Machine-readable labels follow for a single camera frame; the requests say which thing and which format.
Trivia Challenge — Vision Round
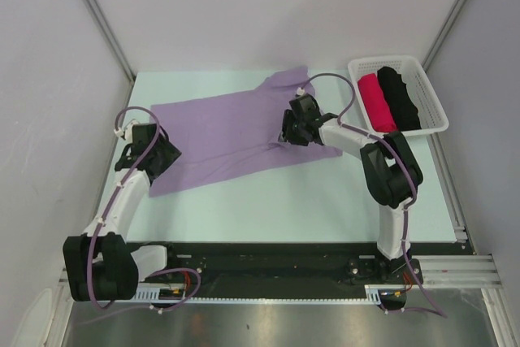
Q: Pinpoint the purple t shirt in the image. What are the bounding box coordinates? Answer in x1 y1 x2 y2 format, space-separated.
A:
149 67 342 197

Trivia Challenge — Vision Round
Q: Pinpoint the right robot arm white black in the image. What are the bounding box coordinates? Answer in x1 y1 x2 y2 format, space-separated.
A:
279 93 423 283

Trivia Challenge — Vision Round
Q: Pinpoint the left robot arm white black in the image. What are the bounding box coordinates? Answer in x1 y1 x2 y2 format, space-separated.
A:
63 122 181 302

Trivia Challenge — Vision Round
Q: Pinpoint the rolled red t shirt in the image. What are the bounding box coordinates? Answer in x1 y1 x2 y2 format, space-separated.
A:
357 73 398 133

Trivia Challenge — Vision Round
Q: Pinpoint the rolled black t shirt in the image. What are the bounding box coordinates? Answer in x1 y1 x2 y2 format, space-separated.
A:
377 67 421 132

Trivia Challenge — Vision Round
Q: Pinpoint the white plastic basket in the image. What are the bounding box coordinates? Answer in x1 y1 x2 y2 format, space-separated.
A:
348 54 449 137

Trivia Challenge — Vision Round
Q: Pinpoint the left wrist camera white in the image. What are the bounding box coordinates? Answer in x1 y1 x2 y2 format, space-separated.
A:
114 119 139 143

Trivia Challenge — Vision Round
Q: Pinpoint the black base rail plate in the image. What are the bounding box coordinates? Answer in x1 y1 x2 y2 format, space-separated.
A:
133 241 426 299

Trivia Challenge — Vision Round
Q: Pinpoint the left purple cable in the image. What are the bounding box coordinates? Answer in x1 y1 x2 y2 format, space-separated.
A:
87 106 202 310

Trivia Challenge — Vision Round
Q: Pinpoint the purple cable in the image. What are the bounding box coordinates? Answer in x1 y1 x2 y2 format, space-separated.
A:
298 73 448 319
87 106 202 310

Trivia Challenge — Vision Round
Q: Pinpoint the white slotted cable duct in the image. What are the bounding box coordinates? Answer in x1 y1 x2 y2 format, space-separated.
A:
75 284 407 306

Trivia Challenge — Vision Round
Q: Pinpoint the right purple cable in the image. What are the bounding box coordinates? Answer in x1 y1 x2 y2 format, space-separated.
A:
298 73 448 319

